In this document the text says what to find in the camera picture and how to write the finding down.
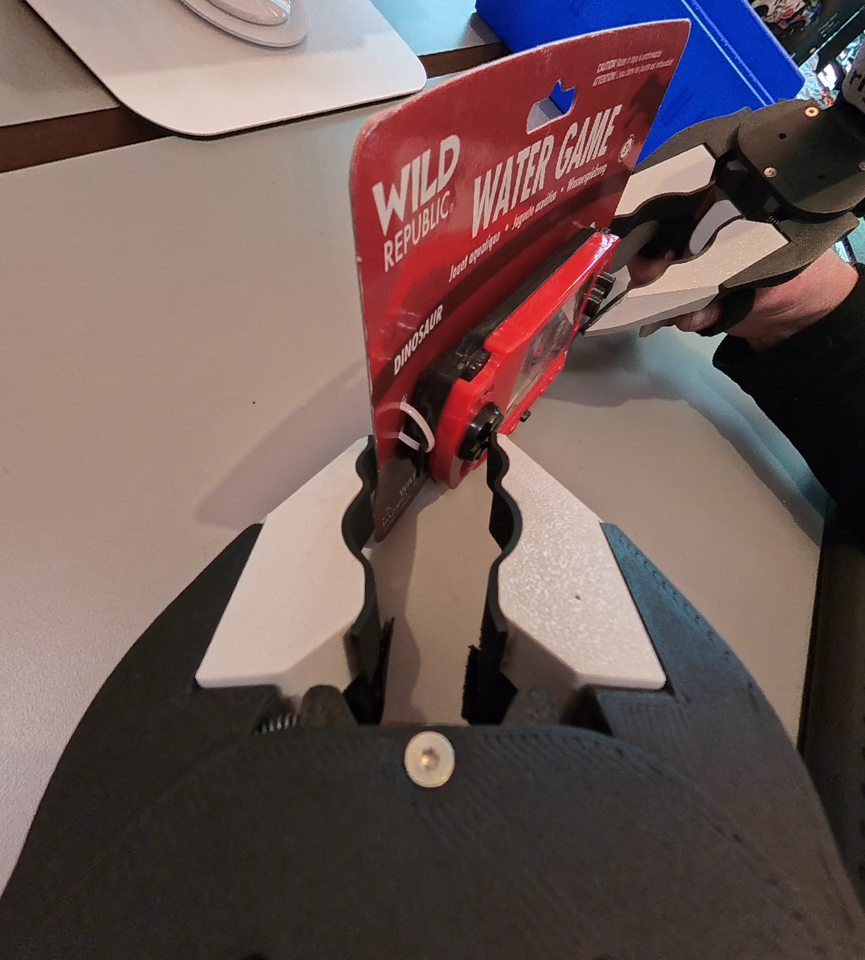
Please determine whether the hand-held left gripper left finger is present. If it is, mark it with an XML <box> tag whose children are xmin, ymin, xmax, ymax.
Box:
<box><xmin>194</xmin><ymin>438</ymin><xmax>396</xmax><ymax>725</ymax></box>

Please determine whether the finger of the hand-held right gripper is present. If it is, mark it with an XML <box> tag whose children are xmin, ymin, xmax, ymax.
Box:
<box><xmin>582</xmin><ymin>213</ymin><xmax>794</xmax><ymax>339</ymax></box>
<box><xmin>612</xmin><ymin>138</ymin><xmax>741</xmax><ymax>265</ymax></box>

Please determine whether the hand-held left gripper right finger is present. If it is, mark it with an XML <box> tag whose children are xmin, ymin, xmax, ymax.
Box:
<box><xmin>461</xmin><ymin>433</ymin><xmax>668</xmax><ymax>725</ymax></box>

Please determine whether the red handheld toy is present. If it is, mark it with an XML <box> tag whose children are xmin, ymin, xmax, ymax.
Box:
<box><xmin>350</xmin><ymin>18</ymin><xmax>692</xmax><ymax>543</ymax></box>

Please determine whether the person's right forearm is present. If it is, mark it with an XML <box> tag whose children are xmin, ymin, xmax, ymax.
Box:
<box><xmin>713</xmin><ymin>266</ymin><xmax>865</xmax><ymax>594</ymax></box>

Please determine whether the person's right hand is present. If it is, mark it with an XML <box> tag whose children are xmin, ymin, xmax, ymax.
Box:
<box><xmin>674</xmin><ymin>251</ymin><xmax>861</xmax><ymax>352</ymax></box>

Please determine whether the blue plastic bin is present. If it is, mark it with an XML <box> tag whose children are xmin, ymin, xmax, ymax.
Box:
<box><xmin>475</xmin><ymin>0</ymin><xmax>806</xmax><ymax>162</ymax></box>

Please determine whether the black printed box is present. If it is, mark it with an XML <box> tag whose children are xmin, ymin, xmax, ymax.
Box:
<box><xmin>747</xmin><ymin>0</ymin><xmax>824</xmax><ymax>31</ymax></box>

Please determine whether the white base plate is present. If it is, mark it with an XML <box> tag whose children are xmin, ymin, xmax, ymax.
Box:
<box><xmin>26</xmin><ymin>0</ymin><xmax>428</xmax><ymax>138</ymax></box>

